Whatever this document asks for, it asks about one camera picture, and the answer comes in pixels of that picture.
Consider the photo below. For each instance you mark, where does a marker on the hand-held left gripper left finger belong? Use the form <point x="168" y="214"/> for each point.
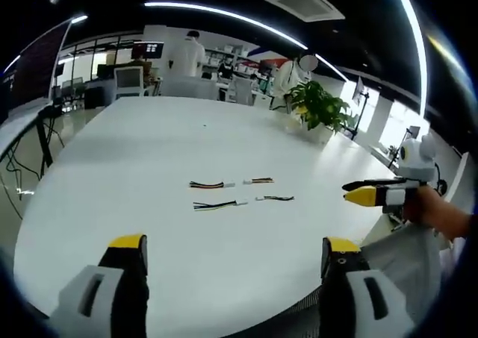
<point x="93" y="297"/>

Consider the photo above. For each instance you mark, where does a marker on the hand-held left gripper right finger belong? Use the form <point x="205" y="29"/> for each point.
<point x="369" y="297"/>

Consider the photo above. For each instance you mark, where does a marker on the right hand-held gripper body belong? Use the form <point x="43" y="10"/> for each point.
<point x="412" y="162"/>

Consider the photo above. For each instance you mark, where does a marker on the person's right hand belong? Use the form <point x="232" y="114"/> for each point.
<point x="429" y="209"/>

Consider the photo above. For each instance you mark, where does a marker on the person's grey clothing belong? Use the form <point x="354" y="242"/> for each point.
<point x="407" y="263"/>

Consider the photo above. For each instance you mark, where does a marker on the white planter box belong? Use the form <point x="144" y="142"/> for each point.
<point x="317" y="133"/>

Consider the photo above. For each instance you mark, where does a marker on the black tripod stand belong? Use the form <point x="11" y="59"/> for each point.
<point x="361" y="106"/>

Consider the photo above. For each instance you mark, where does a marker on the green potted plant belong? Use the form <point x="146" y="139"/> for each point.
<point x="317" y="103"/>

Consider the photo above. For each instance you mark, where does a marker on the long ceiling light strip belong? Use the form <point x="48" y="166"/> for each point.
<point x="414" y="43"/>
<point x="231" y="17"/>

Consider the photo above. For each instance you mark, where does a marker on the white office chair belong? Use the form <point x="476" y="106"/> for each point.
<point x="243" y="91"/>

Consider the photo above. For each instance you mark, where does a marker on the white side table black legs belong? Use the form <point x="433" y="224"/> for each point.
<point x="22" y="123"/>

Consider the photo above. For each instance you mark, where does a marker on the ceiling air conditioner vent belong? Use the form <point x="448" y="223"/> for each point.
<point x="304" y="0"/>

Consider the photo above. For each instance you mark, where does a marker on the dark computer monitor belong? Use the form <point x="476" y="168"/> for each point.
<point x="153" y="50"/>

